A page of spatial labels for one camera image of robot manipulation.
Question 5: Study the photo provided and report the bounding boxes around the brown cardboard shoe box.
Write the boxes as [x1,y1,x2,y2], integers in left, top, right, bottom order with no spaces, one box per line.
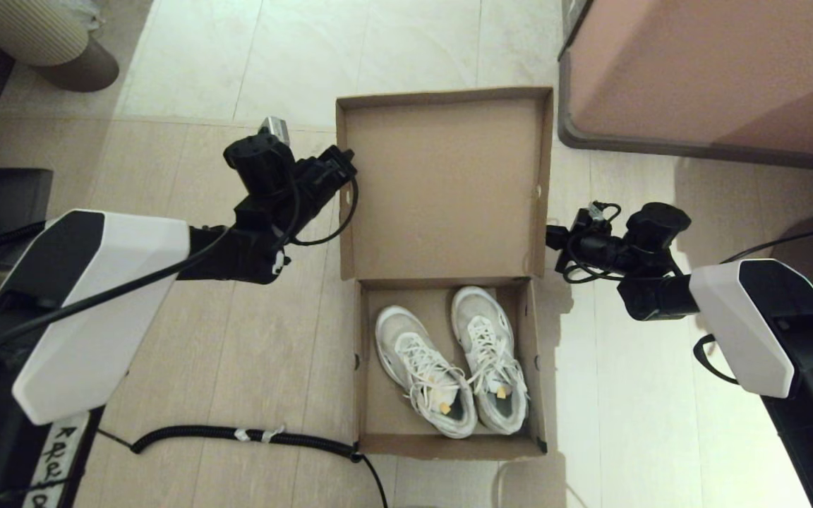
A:
[336,86,555,461]

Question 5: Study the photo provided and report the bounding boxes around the white lace-up sneaker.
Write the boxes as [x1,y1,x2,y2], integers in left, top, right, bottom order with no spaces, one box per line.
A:
[375,305,478,440]
[451,286,529,435]

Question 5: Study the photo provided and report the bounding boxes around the black box device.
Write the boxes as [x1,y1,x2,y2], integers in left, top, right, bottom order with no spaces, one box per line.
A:
[0,168,54,272]

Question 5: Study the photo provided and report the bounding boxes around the pink cabinet with dark plinth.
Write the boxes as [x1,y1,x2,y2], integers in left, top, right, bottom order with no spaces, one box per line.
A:
[557,0,813,176]

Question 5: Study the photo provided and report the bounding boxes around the white crumpled plastic bag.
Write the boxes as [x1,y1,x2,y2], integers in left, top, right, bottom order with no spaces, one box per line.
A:
[68,0,105,35]

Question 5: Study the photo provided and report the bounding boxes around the ribbed beige cylinder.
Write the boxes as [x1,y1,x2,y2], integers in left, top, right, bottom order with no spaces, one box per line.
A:
[0,0,100,68]

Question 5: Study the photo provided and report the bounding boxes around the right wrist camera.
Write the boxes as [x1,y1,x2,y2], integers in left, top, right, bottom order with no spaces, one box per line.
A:
[586,201,622,228]

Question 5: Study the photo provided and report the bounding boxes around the black right arm strap loop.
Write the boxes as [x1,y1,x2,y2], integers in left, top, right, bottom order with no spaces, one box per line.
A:
[694,334,740,386]

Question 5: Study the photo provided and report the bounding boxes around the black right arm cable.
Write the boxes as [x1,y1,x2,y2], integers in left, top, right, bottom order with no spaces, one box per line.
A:
[562,222,813,284]

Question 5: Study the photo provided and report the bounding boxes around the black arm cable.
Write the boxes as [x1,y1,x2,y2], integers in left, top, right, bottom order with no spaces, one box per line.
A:
[562,222,813,284]
[0,176,360,396]

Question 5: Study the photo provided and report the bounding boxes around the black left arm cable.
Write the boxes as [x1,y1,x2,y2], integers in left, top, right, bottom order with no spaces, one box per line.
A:
[0,176,360,396]

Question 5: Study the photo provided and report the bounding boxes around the black coiled floor cable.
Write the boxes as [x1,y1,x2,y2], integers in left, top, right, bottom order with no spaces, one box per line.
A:
[96,423,387,508]

